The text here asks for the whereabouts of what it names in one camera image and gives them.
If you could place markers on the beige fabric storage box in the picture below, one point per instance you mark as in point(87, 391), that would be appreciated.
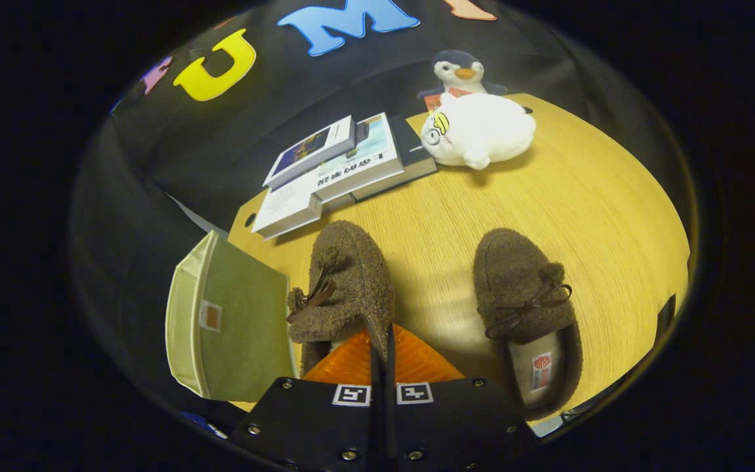
point(240, 328)

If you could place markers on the black backdrop cloth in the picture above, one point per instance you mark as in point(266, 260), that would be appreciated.
point(154, 151)

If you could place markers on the small book with blue picture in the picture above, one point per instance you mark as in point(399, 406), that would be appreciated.
point(315, 149)

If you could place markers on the black cover book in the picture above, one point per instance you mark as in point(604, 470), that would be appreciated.
point(413, 157)

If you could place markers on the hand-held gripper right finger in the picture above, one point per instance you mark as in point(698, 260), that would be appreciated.
point(456, 426)

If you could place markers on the white cover book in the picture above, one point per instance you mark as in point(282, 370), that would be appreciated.
point(286, 206)

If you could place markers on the brown fuzzy slipper shoe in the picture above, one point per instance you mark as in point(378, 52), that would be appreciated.
point(358, 275)
point(515, 275)

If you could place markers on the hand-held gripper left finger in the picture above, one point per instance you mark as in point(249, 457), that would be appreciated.
point(312, 426)

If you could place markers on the grey penguin plush toy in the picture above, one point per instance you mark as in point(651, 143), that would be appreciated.
point(459, 69)

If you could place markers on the white seal plush toy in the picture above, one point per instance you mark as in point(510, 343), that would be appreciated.
point(482, 131)

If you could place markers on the light blue cover book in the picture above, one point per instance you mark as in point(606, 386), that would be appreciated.
point(364, 160)

